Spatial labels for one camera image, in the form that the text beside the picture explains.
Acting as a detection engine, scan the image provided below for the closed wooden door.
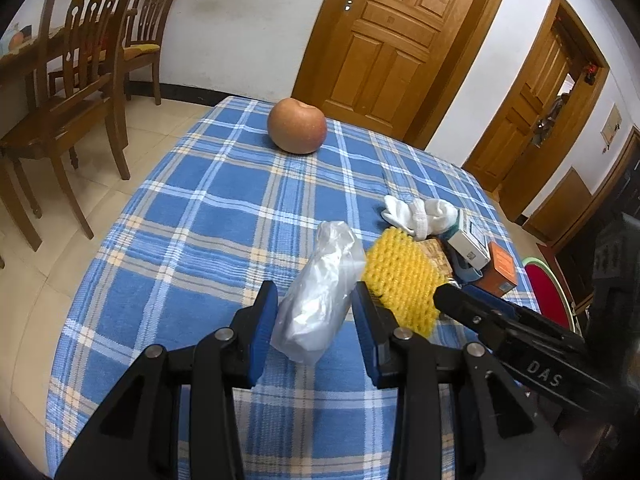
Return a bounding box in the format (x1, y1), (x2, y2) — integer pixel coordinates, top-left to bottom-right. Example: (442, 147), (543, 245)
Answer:
(292, 0), (502, 148)

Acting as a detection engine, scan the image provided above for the orange snack bag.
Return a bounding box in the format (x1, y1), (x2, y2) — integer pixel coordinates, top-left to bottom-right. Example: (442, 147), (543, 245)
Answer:
(418, 237), (454, 281)

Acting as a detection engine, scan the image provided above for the beige wall panel box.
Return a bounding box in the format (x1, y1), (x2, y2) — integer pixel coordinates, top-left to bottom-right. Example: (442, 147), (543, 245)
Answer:
(601, 104), (622, 153)

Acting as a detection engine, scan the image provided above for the wooden chair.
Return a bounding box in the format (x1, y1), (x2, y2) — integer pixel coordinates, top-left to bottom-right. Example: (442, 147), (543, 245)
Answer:
(1, 0), (130, 237)
(38, 0), (174, 112)

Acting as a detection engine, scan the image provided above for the red bin with green rim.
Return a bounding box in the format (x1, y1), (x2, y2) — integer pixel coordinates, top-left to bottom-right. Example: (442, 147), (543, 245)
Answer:
(523, 257), (582, 335)

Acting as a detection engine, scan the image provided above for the white tissue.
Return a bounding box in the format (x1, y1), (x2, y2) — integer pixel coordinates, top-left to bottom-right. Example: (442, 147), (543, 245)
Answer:
(381, 195), (459, 240)

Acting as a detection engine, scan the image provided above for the low wooden wall panel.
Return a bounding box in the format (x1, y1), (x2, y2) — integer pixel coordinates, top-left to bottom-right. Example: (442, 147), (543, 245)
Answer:
(524, 167), (592, 245)

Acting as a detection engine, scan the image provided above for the orange cardboard box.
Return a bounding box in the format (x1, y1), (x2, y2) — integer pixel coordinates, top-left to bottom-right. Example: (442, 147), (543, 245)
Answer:
(473, 240), (518, 297)

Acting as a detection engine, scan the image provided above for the yellow foam fruit net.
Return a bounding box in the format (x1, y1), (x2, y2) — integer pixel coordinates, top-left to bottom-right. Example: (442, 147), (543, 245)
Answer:
(362, 228), (447, 338)

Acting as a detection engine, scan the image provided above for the white medicine box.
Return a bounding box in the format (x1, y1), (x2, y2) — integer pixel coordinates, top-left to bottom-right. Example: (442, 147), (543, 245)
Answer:
(439, 209), (490, 271)

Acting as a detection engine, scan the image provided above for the orange round fruit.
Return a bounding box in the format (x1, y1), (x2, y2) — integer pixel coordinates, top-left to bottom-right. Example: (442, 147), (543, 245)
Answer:
(267, 98), (328, 155)

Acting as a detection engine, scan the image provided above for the black entrance door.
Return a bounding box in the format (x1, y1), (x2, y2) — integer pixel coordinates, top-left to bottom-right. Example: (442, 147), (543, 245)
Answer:
(553, 127), (639, 308)

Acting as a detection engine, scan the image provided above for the clear plastic bag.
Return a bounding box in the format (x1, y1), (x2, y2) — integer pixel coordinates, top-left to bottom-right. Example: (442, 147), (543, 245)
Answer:
(271, 221), (366, 366)

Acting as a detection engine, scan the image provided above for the open wooden door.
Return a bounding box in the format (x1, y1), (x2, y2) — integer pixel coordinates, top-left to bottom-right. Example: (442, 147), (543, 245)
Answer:
(463, 0), (610, 222)

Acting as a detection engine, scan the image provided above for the light blue plastic holder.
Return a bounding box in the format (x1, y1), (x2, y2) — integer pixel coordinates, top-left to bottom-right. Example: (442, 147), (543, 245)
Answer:
(451, 252), (483, 283)

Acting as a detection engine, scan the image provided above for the blue plaid tablecloth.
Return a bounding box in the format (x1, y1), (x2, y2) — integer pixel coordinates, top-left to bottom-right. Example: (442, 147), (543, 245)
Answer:
(46, 98), (513, 479)

